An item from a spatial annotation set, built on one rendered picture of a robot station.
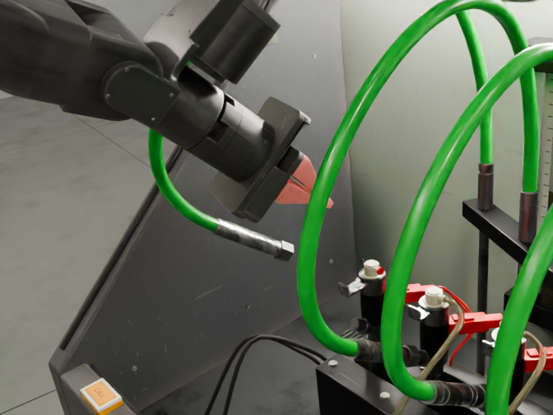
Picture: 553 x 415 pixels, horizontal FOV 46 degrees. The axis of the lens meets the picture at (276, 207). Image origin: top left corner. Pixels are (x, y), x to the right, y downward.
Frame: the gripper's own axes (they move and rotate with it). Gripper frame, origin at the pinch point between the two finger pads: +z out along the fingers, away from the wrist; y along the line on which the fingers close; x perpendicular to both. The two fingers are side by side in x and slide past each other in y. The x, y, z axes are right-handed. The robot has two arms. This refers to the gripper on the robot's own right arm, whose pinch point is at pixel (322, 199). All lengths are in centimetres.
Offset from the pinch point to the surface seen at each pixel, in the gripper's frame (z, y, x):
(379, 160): 27.8, 9.2, 31.4
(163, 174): -10.2, -7.0, 10.7
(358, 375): 17.8, -14.0, 0.1
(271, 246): 4.4, -7.6, 8.9
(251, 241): 2.0, -8.3, 9.2
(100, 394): 0.6, -33.9, 15.4
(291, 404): 26.8, -26.5, 15.4
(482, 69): 11.9, 21.3, 5.6
